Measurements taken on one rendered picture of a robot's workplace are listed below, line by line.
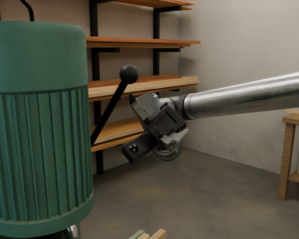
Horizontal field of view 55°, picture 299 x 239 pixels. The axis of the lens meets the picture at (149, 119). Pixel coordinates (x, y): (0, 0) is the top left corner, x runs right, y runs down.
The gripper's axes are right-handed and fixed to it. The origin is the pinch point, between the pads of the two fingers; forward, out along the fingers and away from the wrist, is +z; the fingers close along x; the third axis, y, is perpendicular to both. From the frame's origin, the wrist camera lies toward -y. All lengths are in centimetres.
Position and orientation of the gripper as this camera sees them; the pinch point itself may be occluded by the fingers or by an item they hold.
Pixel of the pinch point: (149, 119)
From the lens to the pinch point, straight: 61.0
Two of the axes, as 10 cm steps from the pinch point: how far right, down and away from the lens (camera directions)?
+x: 6.5, 6.9, -3.1
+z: -1.3, -3.1, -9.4
